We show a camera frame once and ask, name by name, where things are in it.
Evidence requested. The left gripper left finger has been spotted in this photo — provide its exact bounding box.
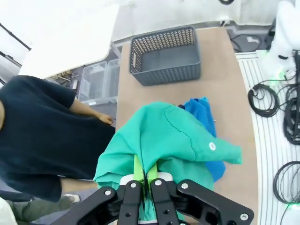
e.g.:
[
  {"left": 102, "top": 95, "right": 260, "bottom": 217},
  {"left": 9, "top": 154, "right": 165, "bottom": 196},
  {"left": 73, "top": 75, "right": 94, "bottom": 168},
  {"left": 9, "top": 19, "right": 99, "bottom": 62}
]
[{"left": 77, "top": 154, "right": 144, "bottom": 225}]

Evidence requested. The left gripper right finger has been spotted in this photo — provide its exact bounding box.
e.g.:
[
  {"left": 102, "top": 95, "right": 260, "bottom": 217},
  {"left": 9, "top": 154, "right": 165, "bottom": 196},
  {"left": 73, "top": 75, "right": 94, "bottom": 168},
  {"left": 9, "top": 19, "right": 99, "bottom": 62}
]
[{"left": 147, "top": 163, "right": 255, "bottom": 225}]

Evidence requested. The green garment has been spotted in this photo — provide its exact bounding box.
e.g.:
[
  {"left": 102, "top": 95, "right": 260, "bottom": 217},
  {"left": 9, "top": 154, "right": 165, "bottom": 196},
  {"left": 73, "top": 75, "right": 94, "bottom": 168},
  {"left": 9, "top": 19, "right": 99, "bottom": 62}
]
[{"left": 93, "top": 101, "right": 242, "bottom": 222}]

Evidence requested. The blue garment with pink tag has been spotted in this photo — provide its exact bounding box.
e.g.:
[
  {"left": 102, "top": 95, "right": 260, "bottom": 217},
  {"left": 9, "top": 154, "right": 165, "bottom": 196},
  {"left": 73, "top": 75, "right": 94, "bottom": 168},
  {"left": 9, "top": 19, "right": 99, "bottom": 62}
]
[{"left": 182, "top": 96, "right": 227, "bottom": 183}]

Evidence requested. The person's left forearm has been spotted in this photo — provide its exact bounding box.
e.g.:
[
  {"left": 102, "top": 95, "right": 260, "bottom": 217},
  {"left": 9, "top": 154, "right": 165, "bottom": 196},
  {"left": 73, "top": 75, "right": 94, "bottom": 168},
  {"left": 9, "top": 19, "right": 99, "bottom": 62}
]
[{"left": 69, "top": 97, "right": 104, "bottom": 121}]

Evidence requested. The person's left hand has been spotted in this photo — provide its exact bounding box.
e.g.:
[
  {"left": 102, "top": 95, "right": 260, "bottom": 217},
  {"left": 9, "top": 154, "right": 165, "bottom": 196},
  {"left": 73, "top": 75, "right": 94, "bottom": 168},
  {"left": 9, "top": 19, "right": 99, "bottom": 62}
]
[{"left": 97, "top": 113, "right": 115, "bottom": 125}]

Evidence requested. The light sneaker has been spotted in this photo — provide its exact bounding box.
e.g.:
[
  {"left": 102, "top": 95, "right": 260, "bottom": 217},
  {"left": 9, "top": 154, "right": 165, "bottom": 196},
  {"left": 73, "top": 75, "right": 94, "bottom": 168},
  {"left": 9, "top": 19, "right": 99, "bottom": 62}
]
[{"left": 63, "top": 194, "right": 81, "bottom": 203}]

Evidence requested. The olive green cloth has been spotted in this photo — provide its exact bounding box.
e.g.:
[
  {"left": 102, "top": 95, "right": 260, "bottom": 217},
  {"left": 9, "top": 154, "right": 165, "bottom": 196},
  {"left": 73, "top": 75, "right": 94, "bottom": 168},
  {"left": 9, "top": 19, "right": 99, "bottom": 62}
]
[{"left": 8, "top": 198, "right": 72, "bottom": 223}]

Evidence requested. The white ribbed base platform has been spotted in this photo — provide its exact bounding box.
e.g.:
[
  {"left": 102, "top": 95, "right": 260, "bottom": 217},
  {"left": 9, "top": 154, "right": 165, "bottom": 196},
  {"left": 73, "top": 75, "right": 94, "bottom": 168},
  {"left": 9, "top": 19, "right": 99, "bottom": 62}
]
[{"left": 235, "top": 51, "right": 300, "bottom": 225}]

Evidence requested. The person in black T-shirt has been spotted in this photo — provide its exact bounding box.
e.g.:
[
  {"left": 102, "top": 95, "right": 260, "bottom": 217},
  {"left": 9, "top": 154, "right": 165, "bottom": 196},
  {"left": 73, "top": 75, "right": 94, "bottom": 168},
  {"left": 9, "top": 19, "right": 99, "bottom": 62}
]
[{"left": 0, "top": 75, "right": 117, "bottom": 203}]

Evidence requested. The clear bin under table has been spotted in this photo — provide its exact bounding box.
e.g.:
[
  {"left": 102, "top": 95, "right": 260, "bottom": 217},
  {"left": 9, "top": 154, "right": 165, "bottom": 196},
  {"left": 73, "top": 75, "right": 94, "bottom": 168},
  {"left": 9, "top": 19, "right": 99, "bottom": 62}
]
[
  {"left": 78, "top": 61, "right": 110, "bottom": 104},
  {"left": 106, "top": 59, "right": 120, "bottom": 104}
]

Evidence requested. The grey perforated plastic basket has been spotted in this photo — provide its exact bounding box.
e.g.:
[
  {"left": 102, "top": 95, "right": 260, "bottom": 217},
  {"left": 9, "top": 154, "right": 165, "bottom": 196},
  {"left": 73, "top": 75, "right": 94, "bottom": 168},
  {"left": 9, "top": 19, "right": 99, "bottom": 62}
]
[{"left": 128, "top": 26, "right": 202, "bottom": 87}]

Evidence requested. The large white table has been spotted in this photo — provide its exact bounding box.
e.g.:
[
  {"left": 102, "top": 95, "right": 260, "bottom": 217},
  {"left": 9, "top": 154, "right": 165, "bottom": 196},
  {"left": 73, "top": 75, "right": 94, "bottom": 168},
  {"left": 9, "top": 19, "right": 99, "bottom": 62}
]
[{"left": 20, "top": 0, "right": 122, "bottom": 77}]

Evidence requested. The black coiled cable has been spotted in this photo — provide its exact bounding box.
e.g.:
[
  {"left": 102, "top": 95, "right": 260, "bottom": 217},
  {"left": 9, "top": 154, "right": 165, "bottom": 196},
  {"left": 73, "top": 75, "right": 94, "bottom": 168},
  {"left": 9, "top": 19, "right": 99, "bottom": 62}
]
[
  {"left": 283, "top": 84, "right": 300, "bottom": 145},
  {"left": 247, "top": 81, "right": 280, "bottom": 118},
  {"left": 273, "top": 161, "right": 300, "bottom": 204}
]

